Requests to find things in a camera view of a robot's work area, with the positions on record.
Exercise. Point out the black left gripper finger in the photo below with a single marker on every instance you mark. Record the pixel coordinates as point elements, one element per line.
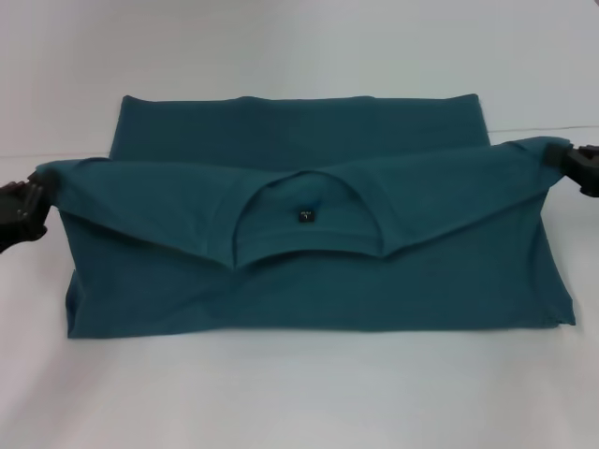
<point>44,184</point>

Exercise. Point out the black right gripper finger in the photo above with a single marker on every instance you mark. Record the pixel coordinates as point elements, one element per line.
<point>554,155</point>

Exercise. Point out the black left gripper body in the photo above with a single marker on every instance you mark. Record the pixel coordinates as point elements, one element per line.
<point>18,220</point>

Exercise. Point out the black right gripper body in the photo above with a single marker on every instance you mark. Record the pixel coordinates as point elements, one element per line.
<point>582,170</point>

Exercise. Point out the teal t-shirt with FREE print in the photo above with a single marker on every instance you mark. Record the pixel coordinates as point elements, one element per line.
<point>304,290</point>

